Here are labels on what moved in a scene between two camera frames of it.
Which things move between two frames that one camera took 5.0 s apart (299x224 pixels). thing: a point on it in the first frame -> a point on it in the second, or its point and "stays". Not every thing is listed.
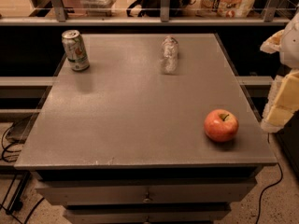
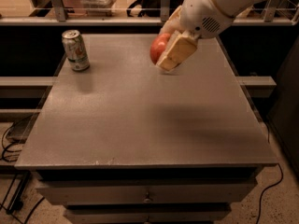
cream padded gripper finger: (273, 44) -> (173, 24)
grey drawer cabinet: (145, 128) stays
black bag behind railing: (149, 1) stays
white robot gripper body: (291, 49) -> (202, 13)
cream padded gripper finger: (283, 102) -> (180, 46)
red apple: (220, 125) -> (158, 46)
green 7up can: (76, 52) stays
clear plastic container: (97, 1) stays
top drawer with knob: (147, 191) stays
